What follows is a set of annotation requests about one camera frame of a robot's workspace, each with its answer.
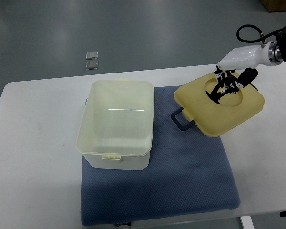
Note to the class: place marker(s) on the lower silver floor plate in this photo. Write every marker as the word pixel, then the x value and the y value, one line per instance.
pixel 92 65

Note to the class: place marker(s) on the yellow box lid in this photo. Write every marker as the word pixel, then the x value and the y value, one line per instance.
pixel 214 119

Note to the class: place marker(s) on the white table leg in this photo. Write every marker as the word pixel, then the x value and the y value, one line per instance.
pixel 246 222

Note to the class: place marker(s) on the silver floor plate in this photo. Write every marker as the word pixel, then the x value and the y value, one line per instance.
pixel 91 55
pixel 92 65

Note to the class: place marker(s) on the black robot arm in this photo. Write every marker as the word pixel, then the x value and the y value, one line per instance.
pixel 275 37

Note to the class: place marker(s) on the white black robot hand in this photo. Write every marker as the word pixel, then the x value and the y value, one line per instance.
pixel 248 58

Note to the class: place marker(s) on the brown cardboard box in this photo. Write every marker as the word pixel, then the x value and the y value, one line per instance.
pixel 274 5

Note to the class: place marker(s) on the blue cushion mat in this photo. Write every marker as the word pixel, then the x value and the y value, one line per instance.
pixel 188 173

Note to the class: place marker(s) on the white storage box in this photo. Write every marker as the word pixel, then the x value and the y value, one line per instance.
pixel 117 126

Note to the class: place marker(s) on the upper silver floor plate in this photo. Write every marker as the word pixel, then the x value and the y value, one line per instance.
pixel 91 55

